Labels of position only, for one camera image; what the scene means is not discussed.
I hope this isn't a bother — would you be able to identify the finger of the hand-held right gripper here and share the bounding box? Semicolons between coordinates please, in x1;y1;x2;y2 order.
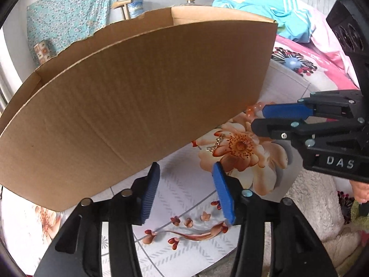
260;96;318;120
250;117;361;148

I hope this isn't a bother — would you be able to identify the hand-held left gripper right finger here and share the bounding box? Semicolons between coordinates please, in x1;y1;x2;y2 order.
211;162;338;277

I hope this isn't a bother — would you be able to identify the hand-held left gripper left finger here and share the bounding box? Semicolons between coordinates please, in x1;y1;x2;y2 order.
35;162;161;277

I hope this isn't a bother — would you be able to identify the orange bead bracelet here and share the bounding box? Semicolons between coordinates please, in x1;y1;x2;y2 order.
244;102;275;119

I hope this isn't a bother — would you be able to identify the silver chain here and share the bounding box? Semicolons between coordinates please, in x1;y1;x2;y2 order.
206;134;227;154

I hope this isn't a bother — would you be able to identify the brown cardboard box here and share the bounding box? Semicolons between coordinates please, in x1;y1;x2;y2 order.
0;6;279;213

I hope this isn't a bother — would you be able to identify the person's right hand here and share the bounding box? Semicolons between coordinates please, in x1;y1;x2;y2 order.
350;179;369;204

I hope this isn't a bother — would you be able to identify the floral bed sheet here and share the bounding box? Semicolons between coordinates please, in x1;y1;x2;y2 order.
0;60;364;277

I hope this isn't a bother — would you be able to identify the pink blanket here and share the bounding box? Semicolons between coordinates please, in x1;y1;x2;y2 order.
270;6;361;90

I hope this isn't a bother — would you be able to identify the white fluffy blanket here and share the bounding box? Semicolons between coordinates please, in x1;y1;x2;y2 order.
271;173;364;269

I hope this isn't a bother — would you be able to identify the light blue quilt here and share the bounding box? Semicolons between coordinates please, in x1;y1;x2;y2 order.
212;0;314;42

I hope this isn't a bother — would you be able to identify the orange patterned rolled mat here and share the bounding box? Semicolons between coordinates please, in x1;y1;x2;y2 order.
34;39;55;66

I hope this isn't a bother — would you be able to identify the wooden stand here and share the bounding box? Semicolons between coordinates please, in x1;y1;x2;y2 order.
112;0;134;21

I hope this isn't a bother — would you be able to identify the teal floral wall cloth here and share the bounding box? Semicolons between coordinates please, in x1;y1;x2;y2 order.
27;0;118;64

